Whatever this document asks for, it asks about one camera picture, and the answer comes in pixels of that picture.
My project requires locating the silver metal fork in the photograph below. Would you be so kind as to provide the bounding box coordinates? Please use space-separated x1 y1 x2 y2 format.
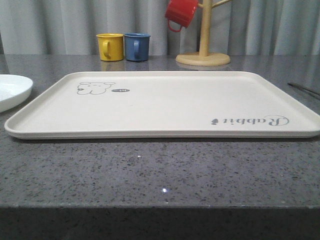
287 82 320 96

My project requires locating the white round plate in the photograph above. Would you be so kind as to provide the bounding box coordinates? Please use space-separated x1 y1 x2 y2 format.
0 74 33 113

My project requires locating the red enamel mug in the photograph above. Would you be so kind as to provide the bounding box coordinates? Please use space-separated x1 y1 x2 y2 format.
164 0 199 33

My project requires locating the yellow enamel mug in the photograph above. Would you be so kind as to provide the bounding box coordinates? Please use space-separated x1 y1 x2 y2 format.
96 33 124 62

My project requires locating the wooden mug tree stand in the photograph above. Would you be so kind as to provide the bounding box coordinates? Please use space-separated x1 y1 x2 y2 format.
175 0 231 66

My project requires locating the grey pleated curtain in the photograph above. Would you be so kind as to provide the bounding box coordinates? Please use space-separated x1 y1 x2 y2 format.
0 0 320 56

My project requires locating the blue enamel mug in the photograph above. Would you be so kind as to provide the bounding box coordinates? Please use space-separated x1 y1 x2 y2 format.
124 32 151 62

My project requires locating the cream rectangular serving tray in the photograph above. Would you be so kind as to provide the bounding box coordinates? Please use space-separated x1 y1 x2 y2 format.
4 71 320 139

